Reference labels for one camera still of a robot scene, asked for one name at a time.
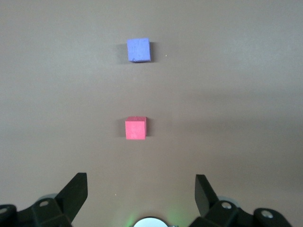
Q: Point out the brown table cover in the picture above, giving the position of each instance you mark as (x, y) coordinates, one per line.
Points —
(47, 71)

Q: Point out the purple foam block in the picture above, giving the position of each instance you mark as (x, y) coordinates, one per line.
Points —
(138, 50)

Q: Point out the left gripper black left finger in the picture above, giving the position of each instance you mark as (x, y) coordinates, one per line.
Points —
(71, 198)

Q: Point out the red foam block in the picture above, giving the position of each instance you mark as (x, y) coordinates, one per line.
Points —
(135, 130)

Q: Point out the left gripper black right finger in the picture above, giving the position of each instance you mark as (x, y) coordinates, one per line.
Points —
(206, 198)

